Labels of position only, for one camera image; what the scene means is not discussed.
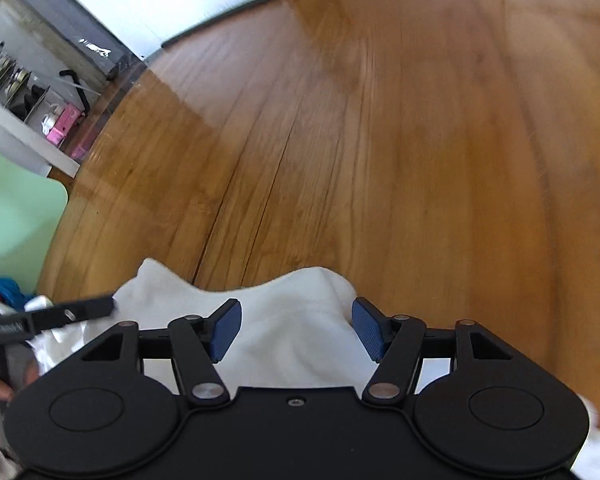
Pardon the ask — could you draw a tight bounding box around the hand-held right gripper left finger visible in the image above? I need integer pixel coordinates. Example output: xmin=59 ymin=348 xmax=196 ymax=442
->
xmin=80 ymin=298 xmax=243 ymax=407

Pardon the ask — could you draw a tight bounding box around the pink box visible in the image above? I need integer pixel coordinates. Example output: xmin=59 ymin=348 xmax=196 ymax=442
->
xmin=45 ymin=104 xmax=83 ymax=148

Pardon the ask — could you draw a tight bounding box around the white fleece garment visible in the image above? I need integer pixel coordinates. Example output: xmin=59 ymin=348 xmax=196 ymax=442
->
xmin=25 ymin=258 xmax=600 ymax=480

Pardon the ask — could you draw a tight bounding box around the black bent bar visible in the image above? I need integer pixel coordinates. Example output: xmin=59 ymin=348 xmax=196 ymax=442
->
xmin=59 ymin=67 xmax=95 ymax=117

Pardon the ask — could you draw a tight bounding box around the dark shoe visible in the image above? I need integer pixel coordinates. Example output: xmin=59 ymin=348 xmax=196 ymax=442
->
xmin=7 ymin=85 xmax=51 ymax=123

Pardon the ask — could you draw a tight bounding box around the grey shoe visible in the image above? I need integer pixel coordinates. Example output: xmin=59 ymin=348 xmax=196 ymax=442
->
xmin=0 ymin=44 xmax=31 ymax=96

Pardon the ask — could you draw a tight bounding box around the white shoe rack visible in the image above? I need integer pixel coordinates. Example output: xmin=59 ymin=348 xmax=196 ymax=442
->
xmin=0 ymin=40 xmax=88 ymax=177

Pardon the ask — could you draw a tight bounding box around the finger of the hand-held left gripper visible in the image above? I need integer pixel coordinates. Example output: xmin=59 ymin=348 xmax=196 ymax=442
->
xmin=27 ymin=295 xmax=117 ymax=337

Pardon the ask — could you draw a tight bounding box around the blue cloth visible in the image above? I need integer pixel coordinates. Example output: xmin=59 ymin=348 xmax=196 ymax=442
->
xmin=0 ymin=277 xmax=33 ymax=311

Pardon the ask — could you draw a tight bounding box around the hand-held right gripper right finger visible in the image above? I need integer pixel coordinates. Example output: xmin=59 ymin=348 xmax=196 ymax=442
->
xmin=351 ymin=296 xmax=513 ymax=407

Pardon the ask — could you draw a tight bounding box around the pale green cabinet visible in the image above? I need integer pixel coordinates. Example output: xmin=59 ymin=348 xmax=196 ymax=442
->
xmin=0 ymin=137 xmax=70 ymax=281

